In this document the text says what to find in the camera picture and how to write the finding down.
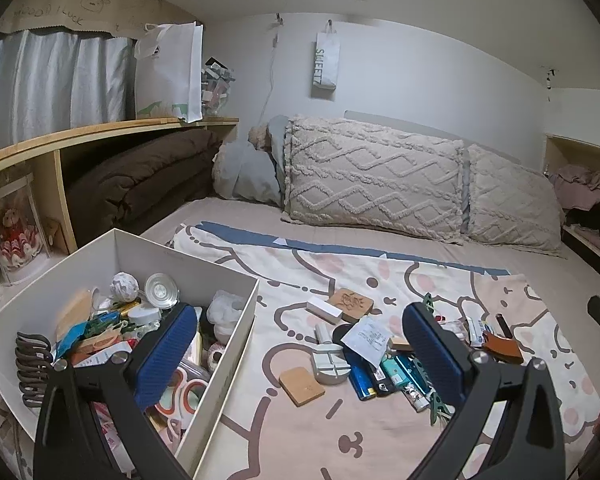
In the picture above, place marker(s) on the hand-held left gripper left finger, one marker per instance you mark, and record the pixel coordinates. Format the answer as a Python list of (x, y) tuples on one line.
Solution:
[(165, 355)]

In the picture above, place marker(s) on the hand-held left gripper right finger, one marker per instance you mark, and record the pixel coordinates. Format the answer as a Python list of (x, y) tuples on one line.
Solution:
[(430, 355)]

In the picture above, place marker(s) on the white cardboard box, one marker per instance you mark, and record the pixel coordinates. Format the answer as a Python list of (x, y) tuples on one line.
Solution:
[(220, 375)]

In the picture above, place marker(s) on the clear plastic case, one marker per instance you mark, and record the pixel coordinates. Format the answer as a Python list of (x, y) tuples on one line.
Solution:
[(450, 327)]

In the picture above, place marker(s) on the teal lighter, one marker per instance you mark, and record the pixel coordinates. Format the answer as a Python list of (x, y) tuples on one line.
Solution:
[(395, 367)]

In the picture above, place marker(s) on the clear case with orange rings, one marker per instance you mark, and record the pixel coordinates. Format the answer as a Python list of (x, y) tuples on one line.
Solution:
[(185, 390)]

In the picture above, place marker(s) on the white round jar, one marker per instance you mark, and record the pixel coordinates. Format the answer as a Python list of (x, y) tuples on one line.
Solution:
[(145, 315)]

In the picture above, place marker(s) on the green clothespin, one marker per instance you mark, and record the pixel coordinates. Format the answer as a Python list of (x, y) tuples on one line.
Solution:
[(437, 405), (427, 302)]

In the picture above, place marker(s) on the white blue sachet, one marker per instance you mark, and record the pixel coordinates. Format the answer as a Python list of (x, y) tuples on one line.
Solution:
[(477, 330)]

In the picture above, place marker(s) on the white paper receipt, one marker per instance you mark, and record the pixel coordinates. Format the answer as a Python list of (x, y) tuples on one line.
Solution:
[(370, 342)]

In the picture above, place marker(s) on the silver round tin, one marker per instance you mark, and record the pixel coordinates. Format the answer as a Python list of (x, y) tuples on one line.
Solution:
[(160, 291)]

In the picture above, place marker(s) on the blue lighter with gold end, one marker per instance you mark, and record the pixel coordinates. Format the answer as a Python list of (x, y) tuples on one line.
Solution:
[(361, 377)]

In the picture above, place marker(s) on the brown leather case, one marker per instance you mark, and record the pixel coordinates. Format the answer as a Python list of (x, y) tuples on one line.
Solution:
[(502, 349)]

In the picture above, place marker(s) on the white plastic bag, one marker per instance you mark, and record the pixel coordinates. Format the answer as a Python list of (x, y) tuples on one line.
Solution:
[(227, 310)]

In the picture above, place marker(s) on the crumpled paper ball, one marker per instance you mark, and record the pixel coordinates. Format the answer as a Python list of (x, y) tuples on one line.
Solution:
[(122, 285)]

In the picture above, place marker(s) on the dark clothes pile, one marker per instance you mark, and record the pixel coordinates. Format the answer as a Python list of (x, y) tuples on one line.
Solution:
[(595, 220)]

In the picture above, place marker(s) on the black round disc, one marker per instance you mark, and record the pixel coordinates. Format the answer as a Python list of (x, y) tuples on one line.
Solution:
[(341, 334)]

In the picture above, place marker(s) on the carved wooden coaster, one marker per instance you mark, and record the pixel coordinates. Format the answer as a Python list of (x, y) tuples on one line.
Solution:
[(352, 304)]

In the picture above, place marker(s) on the grey plastic holder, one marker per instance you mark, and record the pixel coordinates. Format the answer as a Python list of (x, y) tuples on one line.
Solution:
[(330, 367)]

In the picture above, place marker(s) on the white plastic cylinder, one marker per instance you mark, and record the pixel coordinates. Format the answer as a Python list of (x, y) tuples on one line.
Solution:
[(322, 332)]

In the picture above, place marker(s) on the small white box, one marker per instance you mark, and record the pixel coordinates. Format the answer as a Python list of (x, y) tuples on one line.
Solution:
[(325, 310)]

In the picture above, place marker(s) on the pink clothes pile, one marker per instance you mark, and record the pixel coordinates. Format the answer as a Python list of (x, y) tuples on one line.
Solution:
[(585, 185)]

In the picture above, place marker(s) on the plain wooden square coaster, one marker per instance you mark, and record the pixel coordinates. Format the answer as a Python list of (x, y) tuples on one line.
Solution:
[(302, 385)]

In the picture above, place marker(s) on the black hair claw clip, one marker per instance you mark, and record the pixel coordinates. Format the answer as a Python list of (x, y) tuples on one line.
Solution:
[(32, 370)]

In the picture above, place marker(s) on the beige tufted pillow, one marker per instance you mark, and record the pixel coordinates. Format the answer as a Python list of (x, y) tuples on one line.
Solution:
[(375, 180), (515, 200)]

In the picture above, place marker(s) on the cartoon print blanket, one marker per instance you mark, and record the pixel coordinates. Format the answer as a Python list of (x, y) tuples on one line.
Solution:
[(330, 235)]

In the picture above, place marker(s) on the brown duvet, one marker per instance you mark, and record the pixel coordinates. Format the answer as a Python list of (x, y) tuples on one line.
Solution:
[(145, 180)]

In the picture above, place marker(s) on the doll in clear case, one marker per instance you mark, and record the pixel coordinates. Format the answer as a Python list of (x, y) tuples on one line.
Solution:
[(15, 240)]

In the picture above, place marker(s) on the grey pillow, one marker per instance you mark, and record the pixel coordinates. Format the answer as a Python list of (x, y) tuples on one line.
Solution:
[(242, 170)]

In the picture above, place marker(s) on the wooden shelf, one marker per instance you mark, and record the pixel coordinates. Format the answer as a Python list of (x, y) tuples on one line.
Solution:
[(105, 127)]

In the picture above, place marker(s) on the beige plush toy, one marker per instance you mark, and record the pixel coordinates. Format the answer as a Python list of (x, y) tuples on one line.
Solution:
[(257, 137)]

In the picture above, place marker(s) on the clear storage box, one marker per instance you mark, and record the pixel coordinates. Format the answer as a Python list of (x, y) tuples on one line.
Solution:
[(216, 87)]

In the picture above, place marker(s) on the white tote bag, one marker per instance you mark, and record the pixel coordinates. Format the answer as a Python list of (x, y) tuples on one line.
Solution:
[(170, 75)]

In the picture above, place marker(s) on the grey curtain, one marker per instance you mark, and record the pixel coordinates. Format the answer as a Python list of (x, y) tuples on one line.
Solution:
[(45, 80)]

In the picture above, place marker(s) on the white hanging tissue bag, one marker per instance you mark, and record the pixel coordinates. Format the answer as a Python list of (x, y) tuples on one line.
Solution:
[(326, 62)]

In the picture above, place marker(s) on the paper banner with drawings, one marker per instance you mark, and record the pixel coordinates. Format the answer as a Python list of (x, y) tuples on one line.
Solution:
[(80, 2)]

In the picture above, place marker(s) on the white wall cabinet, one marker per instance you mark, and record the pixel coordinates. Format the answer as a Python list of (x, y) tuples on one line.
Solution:
[(552, 155)]

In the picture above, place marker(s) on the black wall hook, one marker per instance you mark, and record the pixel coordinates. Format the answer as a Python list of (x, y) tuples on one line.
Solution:
[(550, 77)]

